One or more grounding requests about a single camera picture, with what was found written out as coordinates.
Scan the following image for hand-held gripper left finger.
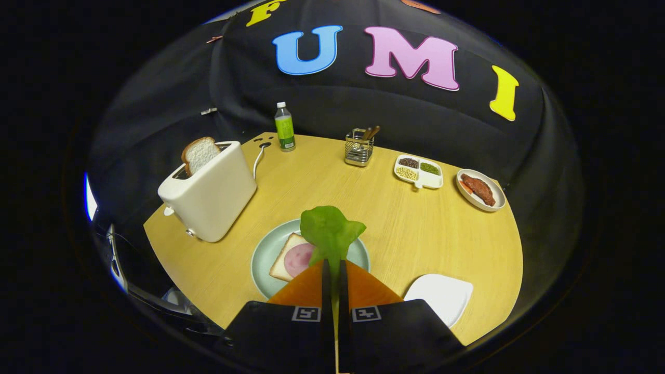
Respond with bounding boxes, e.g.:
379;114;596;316
221;259;336;374

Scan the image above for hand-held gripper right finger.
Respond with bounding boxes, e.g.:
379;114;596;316
338;259;466;374

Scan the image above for green lettuce leaf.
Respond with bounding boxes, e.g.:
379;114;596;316
300;206;367;338

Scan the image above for toasted bread slice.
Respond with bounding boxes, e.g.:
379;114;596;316
181;137;222;176

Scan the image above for white leaf-shaped plate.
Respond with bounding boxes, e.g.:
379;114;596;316
404;274;474;329

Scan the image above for white bread slice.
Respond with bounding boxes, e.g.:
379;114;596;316
269;233;317;283

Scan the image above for pink ham slice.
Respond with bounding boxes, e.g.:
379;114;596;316
284;243;316;278

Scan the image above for pale green plate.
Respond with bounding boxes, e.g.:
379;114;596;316
250;218;371;300

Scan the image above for white toaster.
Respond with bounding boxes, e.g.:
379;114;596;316
157;140;258;243

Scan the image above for white divided dish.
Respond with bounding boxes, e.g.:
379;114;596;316
393;154;444;191

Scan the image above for brown meat slice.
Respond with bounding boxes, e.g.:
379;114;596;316
461;173;497;207

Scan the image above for round white meat plate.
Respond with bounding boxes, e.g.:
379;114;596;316
456;169;507;212

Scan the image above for green label plastic bottle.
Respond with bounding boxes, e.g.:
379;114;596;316
274;101;296;152

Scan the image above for black backdrop cloth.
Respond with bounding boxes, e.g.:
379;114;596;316
88;0;585;312

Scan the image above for lit monitor screen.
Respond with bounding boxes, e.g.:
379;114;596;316
84;173;98;221

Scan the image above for white toaster cable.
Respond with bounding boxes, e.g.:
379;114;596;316
252;142;272;180

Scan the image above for metal wire utensil holder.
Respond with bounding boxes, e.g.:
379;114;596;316
344;128;376;167

